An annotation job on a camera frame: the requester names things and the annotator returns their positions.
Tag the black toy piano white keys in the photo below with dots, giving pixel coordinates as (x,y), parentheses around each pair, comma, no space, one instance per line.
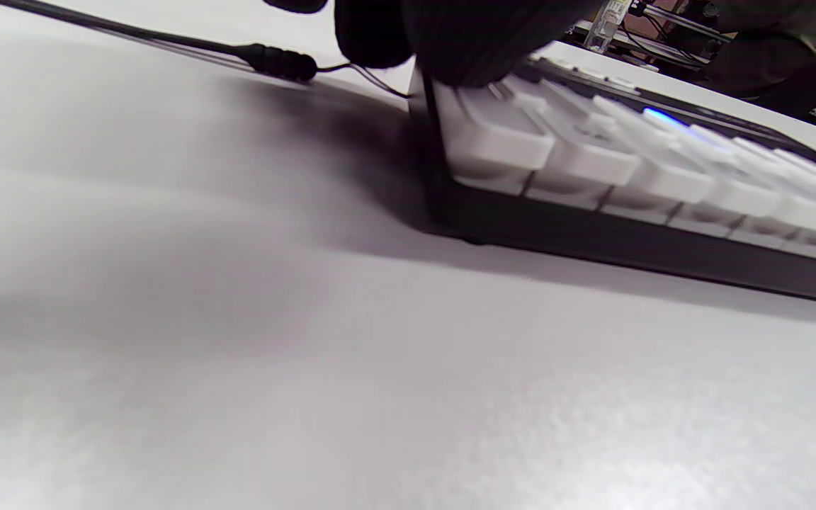
(592,234)

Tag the person's left hand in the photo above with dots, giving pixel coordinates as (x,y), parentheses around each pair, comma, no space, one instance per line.
(465,35)

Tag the clear plastic water bottle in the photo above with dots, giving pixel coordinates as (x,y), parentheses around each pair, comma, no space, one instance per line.
(603,28)

